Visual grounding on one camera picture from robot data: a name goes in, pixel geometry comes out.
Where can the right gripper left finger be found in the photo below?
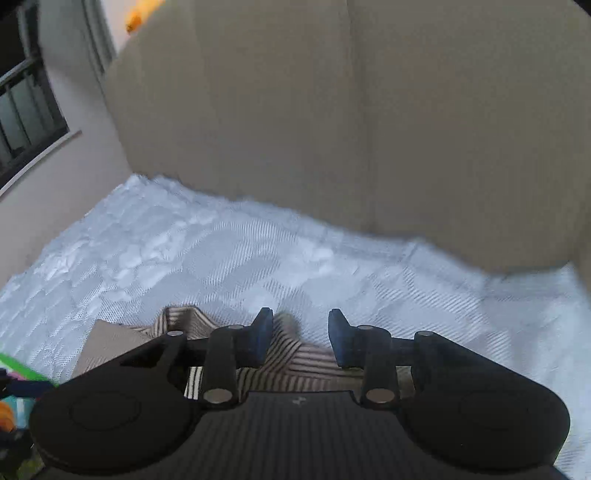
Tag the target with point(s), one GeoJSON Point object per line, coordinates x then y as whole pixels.
{"type": "Point", "coordinates": [229, 349]}

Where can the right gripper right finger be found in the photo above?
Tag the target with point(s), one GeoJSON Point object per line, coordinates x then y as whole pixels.
{"type": "Point", "coordinates": [368, 348]}

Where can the beige striped knit sweater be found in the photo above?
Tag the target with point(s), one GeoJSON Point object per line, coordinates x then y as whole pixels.
{"type": "Point", "coordinates": [291, 365]}

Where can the white quilted mattress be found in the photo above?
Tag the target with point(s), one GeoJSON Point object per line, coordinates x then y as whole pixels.
{"type": "Point", "coordinates": [154, 243]}

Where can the beige padded headboard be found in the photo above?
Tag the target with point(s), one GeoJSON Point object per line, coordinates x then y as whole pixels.
{"type": "Point", "coordinates": [463, 122]}

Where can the dark window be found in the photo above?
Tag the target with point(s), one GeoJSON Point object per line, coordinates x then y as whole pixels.
{"type": "Point", "coordinates": [31, 120]}

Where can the beige window curtain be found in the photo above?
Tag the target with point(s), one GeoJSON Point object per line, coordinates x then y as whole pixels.
{"type": "Point", "coordinates": [101, 46]}

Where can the orange object behind headboard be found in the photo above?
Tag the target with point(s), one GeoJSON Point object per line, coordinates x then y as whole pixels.
{"type": "Point", "coordinates": [139, 13]}

